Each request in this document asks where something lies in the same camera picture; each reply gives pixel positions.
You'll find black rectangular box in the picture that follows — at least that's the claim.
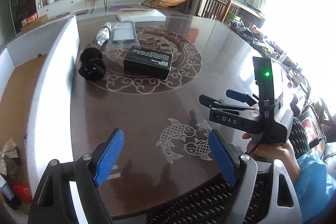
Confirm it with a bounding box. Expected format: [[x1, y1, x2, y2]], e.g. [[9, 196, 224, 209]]
[[123, 46, 173, 80]]

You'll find person's right hand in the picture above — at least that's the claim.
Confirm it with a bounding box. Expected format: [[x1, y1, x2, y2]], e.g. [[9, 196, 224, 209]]
[[242, 132, 301, 184]]

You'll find white storage box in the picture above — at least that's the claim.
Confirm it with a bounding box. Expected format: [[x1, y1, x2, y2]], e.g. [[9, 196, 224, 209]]
[[0, 15, 80, 214]]

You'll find wooden side table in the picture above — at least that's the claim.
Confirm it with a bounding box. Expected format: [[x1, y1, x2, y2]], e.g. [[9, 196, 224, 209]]
[[229, 0, 265, 28]]

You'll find silver foil package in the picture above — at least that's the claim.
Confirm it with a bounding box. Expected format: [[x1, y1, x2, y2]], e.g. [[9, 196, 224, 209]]
[[96, 22, 117, 46]]

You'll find clear plastic phone case pack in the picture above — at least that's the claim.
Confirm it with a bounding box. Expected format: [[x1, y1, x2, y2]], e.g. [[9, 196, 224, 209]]
[[112, 22, 137, 44]]

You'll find wooden chair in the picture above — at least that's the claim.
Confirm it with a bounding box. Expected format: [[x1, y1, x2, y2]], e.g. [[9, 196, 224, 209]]
[[197, 0, 232, 23]]

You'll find white flat box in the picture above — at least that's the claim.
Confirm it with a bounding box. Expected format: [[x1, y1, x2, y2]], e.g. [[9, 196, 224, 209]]
[[116, 9, 166, 23]]

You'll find purple round mat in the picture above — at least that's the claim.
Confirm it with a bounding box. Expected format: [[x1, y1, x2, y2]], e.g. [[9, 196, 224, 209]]
[[108, 5, 133, 12]]

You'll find cardboard box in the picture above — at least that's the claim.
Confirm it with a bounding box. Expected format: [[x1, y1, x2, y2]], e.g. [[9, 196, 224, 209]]
[[21, 14, 49, 34]]

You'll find white tv cabinet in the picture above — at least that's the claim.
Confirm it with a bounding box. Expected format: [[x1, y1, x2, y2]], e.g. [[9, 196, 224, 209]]
[[37, 0, 142, 18]]

